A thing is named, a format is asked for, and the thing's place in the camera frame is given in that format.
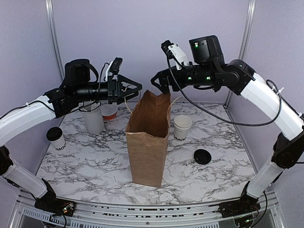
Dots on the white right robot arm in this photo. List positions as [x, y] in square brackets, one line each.
[243, 80]

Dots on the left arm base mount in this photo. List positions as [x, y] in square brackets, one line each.
[49, 202]

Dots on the brown paper bag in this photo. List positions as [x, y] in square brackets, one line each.
[147, 134]

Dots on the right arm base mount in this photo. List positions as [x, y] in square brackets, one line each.
[245, 204]

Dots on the orange white bowl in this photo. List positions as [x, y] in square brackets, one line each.
[109, 111]

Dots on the aluminium corner post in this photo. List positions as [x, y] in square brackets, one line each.
[247, 29]
[54, 38]

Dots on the right aluminium corner post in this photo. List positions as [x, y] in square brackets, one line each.
[247, 29]

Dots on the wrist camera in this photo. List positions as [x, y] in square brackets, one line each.
[176, 53]
[114, 67]

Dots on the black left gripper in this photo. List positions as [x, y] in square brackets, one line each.
[113, 88]

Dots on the white utensil holder cup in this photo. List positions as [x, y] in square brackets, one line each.
[93, 118]

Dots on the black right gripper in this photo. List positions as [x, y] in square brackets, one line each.
[164, 74]

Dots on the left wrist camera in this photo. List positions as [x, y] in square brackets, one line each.
[114, 67]

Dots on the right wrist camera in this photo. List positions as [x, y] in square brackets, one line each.
[176, 53]

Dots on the aluminium front rail frame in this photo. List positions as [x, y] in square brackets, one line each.
[103, 215]

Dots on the left aluminium corner post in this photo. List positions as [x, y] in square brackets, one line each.
[54, 38]

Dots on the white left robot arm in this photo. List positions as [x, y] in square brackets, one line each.
[20, 119]

